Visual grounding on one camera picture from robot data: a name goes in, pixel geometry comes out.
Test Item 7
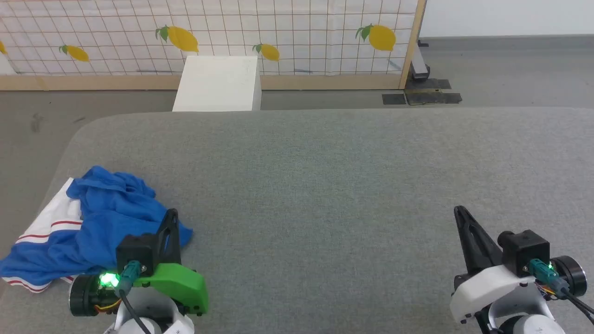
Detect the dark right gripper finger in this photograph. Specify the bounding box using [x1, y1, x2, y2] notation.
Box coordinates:
[453, 206, 479, 275]
[457, 206, 504, 272]

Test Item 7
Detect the left arm teal plug cable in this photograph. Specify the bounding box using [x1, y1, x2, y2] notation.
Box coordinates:
[117, 260, 155, 334]

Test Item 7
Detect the right arm teal plug cable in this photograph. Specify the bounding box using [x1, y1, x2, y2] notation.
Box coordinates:
[528, 259, 594, 326]

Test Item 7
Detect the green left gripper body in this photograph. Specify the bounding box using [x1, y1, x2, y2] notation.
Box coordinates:
[134, 262, 209, 317]

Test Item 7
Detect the grey fabric sofa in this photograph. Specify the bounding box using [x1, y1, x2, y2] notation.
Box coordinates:
[0, 108, 594, 334]

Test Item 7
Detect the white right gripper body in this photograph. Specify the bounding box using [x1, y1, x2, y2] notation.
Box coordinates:
[449, 264, 535, 325]

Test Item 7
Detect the grey metal partition foot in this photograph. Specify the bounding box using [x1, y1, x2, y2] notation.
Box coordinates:
[410, 40, 431, 84]

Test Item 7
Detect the blue and white shirt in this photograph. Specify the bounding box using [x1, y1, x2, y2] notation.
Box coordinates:
[0, 166, 194, 294]

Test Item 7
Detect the lemon print partition screen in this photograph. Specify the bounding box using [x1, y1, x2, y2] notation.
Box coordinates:
[0, 0, 427, 91]

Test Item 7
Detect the white box cabinet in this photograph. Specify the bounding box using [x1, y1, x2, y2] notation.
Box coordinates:
[172, 56, 262, 112]

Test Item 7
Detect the arm teal plug cable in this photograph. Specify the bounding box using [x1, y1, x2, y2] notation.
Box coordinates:
[528, 259, 594, 326]
[117, 260, 155, 334]

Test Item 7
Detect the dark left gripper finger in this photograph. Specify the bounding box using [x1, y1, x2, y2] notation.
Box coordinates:
[160, 210, 182, 266]
[153, 209, 177, 266]

